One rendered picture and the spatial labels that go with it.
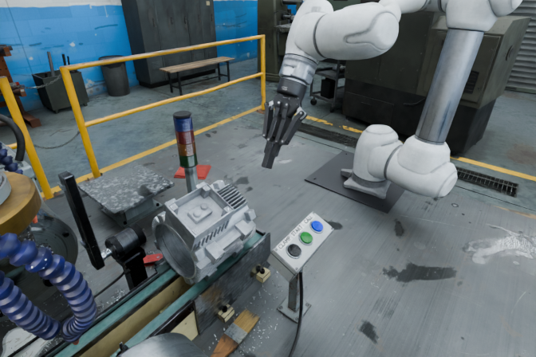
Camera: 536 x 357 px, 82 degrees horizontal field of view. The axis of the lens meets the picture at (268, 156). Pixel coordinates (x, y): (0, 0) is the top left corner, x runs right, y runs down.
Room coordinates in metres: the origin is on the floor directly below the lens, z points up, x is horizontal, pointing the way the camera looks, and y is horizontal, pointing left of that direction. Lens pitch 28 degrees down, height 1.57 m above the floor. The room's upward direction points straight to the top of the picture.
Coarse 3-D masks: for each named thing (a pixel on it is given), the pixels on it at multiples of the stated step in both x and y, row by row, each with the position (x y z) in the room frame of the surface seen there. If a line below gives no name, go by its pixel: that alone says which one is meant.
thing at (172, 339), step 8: (160, 336) 0.27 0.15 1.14; (168, 336) 0.27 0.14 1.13; (176, 336) 0.28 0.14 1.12; (184, 336) 0.29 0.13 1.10; (136, 344) 0.24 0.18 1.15; (144, 344) 0.25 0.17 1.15; (152, 344) 0.25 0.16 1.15; (160, 344) 0.25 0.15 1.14; (168, 344) 0.25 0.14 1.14; (176, 344) 0.26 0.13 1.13; (184, 344) 0.27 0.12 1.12; (192, 344) 0.28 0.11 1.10; (120, 352) 0.24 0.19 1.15; (128, 352) 0.23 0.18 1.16; (136, 352) 0.23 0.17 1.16; (144, 352) 0.23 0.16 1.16; (152, 352) 0.24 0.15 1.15; (160, 352) 0.24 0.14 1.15; (168, 352) 0.24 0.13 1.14; (176, 352) 0.24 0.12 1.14; (184, 352) 0.25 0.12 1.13; (192, 352) 0.25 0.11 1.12; (200, 352) 0.26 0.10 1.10
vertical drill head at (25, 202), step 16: (0, 176) 0.35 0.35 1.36; (16, 176) 0.38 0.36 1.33; (0, 192) 0.32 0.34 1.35; (16, 192) 0.34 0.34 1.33; (32, 192) 0.34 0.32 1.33; (0, 208) 0.31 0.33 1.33; (16, 208) 0.31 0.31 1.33; (32, 208) 0.33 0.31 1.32; (0, 224) 0.28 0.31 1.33; (16, 224) 0.30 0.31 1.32; (32, 240) 0.32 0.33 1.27
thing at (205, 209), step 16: (192, 192) 0.61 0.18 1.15; (208, 192) 0.63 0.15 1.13; (176, 208) 0.55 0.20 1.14; (192, 208) 0.59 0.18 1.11; (208, 208) 0.59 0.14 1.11; (224, 208) 0.58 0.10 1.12; (176, 224) 0.53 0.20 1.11; (192, 224) 0.55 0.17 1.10; (208, 224) 0.56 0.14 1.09; (224, 224) 0.58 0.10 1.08; (192, 240) 0.50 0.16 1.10; (208, 240) 0.55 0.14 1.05
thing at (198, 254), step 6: (222, 180) 0.73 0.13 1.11; (216, 186) 0.71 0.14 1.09; (222, 186) 0.71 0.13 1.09; (246, 210) 0.66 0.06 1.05; (252, 210) 0.65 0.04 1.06; (162, 216) 0.57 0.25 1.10; (246, 216) 0.64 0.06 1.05; (252, 216) 0.64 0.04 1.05; (162, 222) 0.57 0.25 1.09; (156, 246) 0.61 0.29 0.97; (192, 252) 0.51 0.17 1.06; (198, 252) 0.51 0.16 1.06; (198, 258) 0.50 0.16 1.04; (186, 282) 0.54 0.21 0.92; (192, 282) 0.53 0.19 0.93
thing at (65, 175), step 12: (60, 180) 0.52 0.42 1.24; (72, 180) 0.52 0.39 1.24; (72, 192) 0.51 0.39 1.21; (72, 204) 0.51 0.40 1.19; (84, 216) 0.52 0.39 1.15; (84, 228) 0.51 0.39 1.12; (84, 240) 0.52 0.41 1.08; (96, 240) 0.52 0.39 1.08; (96, 252) 0.52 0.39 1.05; (96, 264) 0.51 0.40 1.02
